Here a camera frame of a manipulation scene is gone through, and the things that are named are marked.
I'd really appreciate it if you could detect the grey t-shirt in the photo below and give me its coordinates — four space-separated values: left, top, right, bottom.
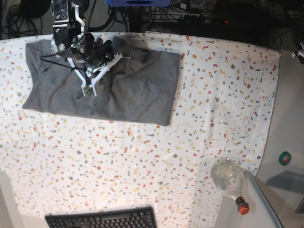
23 37 180 126

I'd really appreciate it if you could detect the black computer keyboard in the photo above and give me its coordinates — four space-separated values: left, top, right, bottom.
45 207 157 228

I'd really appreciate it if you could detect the blue box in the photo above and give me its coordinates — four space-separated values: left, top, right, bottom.
105 0 175 7

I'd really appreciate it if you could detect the green tape roll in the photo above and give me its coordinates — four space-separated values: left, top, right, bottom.
278 152 292 166

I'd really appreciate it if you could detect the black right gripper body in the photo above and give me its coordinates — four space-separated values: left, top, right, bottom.
68 33 106 69

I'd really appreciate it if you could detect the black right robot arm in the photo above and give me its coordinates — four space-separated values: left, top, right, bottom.
51 0 113 68

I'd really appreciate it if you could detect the clear bottle with orange cap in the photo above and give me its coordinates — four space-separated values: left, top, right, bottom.
211 158 250 215

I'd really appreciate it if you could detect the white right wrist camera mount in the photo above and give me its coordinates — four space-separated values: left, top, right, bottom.
39 51 132 97

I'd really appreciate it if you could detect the terrazzo patterned tablecloth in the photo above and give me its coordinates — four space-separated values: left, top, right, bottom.
0 33 281 228

